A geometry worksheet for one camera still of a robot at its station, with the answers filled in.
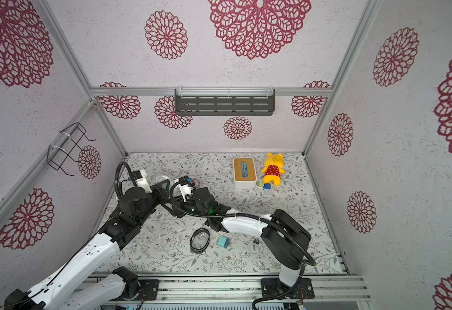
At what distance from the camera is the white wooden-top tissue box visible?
1048 millimetres

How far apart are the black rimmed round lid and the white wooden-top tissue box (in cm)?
31

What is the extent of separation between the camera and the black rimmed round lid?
0.84 meters
